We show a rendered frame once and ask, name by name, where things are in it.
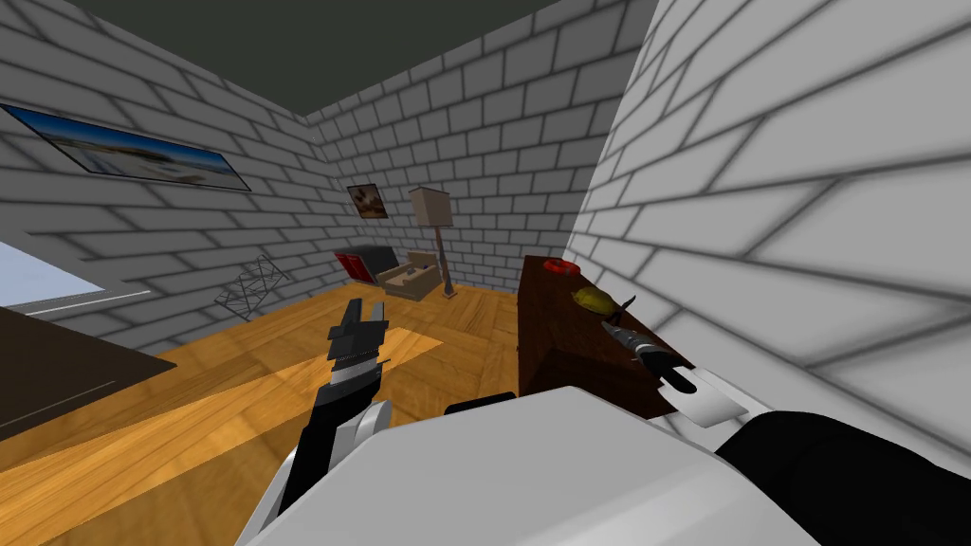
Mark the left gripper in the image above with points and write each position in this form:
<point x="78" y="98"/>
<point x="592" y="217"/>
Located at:
<point x="355" y="345"/>

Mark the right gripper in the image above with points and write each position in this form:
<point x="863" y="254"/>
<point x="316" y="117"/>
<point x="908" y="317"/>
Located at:
<point x="623" y="334"/>

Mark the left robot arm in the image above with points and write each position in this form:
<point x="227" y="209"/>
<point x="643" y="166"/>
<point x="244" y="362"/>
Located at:
<point x="328" y="425"/>

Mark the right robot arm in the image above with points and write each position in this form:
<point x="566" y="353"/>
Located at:
<point x="834" y="485"/>

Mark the yellow-brown bread loaf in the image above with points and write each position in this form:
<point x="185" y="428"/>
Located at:
<point x="594" y="301"/>

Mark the black and red cabinet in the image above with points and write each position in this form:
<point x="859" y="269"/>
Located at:
<point x="368" y="264"/>

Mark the beige armchair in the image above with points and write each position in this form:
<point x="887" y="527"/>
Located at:
<point x="410" y="279"/>

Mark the red bowl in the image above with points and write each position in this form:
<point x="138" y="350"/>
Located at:
<point x="563" y="266"/>

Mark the dark brown wooden table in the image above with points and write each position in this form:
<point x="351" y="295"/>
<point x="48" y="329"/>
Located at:
<point x="557" y="356"/>

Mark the beige floor lamp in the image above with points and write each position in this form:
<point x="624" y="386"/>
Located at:
<point x="432" y="208"/>

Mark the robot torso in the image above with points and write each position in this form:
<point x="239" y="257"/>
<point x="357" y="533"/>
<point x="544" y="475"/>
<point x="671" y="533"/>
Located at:
<point x="523" y="478"/>

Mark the dark brown desk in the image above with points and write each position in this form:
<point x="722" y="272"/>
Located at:
<point x="61" y="364"/>

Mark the small brown wall picture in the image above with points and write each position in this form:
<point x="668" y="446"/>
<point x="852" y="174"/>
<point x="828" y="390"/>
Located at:
<point x="368" y="202"/>

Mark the wide landscape wall picture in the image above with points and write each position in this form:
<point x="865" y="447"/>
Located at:
<point x="133" y="155"/>

